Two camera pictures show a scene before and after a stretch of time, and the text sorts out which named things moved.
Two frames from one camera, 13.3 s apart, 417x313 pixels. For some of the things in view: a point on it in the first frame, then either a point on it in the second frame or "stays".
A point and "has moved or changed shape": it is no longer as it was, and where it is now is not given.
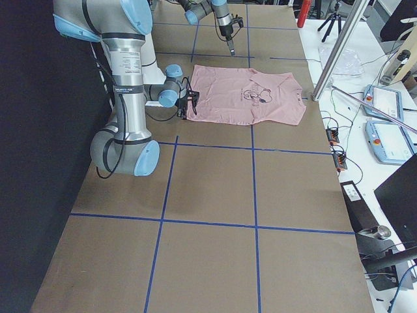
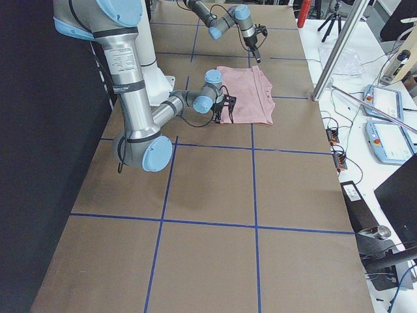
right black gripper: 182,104 → 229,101
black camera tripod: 332,19 stays
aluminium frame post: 340,50 stays
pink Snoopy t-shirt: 240,96 has moved or changed shape
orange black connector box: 332,135 stays
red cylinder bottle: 303,12 stays
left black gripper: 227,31 → 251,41
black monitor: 397,195 stays
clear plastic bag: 347,64 stays
